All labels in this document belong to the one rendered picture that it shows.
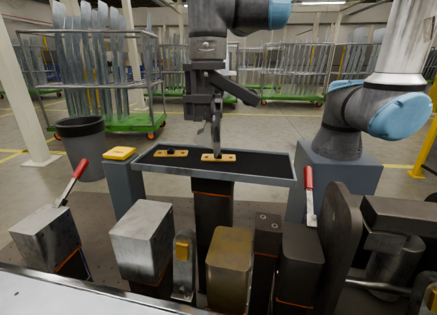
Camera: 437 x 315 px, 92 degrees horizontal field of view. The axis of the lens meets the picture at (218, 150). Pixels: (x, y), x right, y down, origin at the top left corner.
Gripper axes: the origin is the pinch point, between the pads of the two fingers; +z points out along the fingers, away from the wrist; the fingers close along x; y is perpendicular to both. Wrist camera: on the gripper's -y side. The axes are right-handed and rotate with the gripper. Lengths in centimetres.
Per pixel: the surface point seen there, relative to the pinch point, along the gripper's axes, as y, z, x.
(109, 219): 52, 48, -28
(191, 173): 5.6, 2.3, 7.1
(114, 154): 27.0, 2.0, -0.9
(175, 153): 11.0, 1.7, -1.4
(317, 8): -387, -220, -1079
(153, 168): 14.4, 2.1, 5.7
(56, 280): 29.4, 17.6, 22.1
